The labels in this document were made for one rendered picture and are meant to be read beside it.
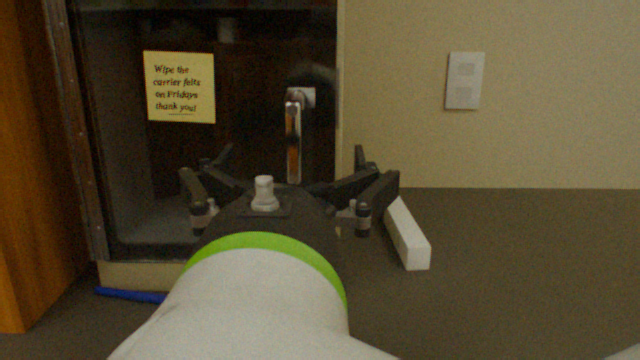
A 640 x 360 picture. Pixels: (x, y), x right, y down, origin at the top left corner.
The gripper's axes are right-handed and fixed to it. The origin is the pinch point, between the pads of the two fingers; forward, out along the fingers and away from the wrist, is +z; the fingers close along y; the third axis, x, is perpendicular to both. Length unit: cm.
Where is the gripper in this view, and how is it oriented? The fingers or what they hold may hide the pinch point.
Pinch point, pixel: (294, 160)
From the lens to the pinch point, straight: 49.1
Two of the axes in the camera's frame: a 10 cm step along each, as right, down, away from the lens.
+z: 0.2, -3.5, 9.4
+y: -10.0, -0.1, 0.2
